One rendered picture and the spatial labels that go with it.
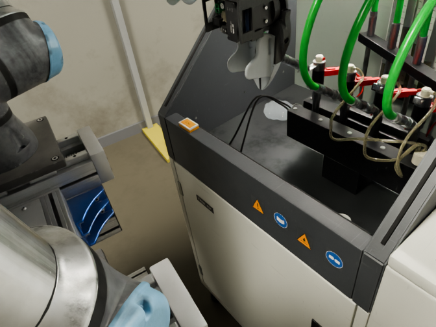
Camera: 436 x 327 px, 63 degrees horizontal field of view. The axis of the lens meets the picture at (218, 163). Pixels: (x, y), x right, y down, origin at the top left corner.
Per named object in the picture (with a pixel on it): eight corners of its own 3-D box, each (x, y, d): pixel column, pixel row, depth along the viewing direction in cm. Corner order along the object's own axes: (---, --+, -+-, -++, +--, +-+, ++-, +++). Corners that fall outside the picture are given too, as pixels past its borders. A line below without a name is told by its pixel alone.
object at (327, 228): (175, 161, 110) (164, 117, 100) (187, 155, 112) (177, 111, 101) (350, 300, 70) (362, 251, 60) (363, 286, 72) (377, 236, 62)
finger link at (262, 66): (239, 100, 52) (233, 38, 46) (267, 85, 55) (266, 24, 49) (253, 108, 50) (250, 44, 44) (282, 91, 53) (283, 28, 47)
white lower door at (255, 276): (202, 282, 155) (170, 161, 111) (205, 279, 155) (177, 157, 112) (325, 416, 113) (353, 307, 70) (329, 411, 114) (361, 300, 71)
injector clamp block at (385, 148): (286, 156, 100) (287, 109, 90) (309, 140, 104) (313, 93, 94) (403, 222, 78) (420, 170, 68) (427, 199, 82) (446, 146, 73)
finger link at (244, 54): (224, 93, 54) (218, 33, 48) (253, 79, 57) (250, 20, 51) (239, 100, 52) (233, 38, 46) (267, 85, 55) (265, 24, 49)
